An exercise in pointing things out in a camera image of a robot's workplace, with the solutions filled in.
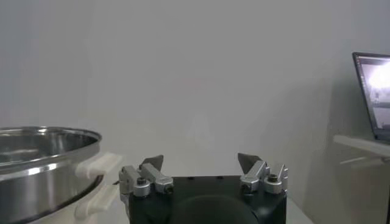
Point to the stainless steel steamer basket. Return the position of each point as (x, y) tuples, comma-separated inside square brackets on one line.
[(45, 188)]

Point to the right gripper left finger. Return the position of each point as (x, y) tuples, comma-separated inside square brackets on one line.
[(158, 179)]

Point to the dark open laptop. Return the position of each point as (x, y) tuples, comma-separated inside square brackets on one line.
[(377, 97)]

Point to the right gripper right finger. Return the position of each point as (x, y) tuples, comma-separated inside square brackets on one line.
[(256, 175)]

